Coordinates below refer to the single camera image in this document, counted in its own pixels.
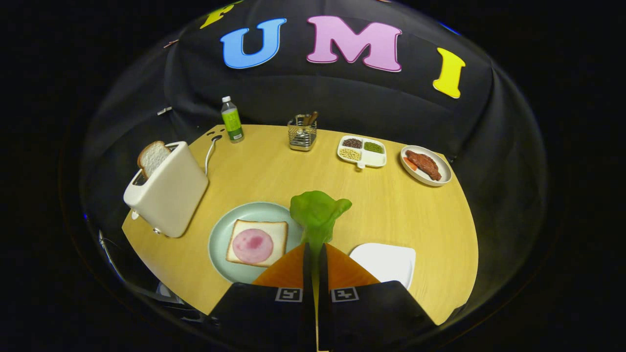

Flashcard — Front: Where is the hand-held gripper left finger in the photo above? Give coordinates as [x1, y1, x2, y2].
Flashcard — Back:
[209, 243, 316, 349]

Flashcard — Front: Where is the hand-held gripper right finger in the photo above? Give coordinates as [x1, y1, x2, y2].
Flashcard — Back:
[318, 243, 437, 352]

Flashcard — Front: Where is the green lettuce leaf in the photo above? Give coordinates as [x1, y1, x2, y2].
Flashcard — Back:
[290, 191, 353, 313]

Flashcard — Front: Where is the plain bread slice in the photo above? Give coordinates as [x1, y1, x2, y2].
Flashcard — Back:
[137, 141, 172, 179]

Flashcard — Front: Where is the bread slice under ham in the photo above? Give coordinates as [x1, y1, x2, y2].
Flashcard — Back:
[225, 219, 289, 267]

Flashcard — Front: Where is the pink ham slice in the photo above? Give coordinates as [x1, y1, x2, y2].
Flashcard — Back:
[232, 228, 274, 264]

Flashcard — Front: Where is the white square plate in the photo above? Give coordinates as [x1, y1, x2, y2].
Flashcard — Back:
[349, 243, 417, 290]

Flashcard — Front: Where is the light green round plate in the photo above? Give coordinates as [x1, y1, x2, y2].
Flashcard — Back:
[208, 201, 306, 285]

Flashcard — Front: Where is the white divided bean dish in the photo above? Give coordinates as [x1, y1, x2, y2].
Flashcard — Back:
[337, 135, 387, 170]

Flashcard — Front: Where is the white toaster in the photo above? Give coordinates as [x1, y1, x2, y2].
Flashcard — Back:
[123, 141, 209, 239]

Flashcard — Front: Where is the brown meat piece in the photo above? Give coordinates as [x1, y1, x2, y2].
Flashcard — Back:
[405, 150, 442, 181]

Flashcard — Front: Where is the white round plate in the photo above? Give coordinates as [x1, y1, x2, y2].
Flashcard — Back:
[400, 145, 453, 187]

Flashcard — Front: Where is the green label water bottle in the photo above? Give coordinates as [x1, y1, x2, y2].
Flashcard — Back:
[221, 96, 245, 143]

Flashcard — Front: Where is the black backdrop cloth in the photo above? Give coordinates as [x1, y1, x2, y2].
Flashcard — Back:
[81, 0, 548, 313]

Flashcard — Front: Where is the wire utensil holder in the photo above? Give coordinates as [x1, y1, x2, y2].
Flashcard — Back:
[288, 114, 317, 152]

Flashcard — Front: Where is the white toaster cable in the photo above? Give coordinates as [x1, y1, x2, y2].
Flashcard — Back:
[204, 136, 223, 176]

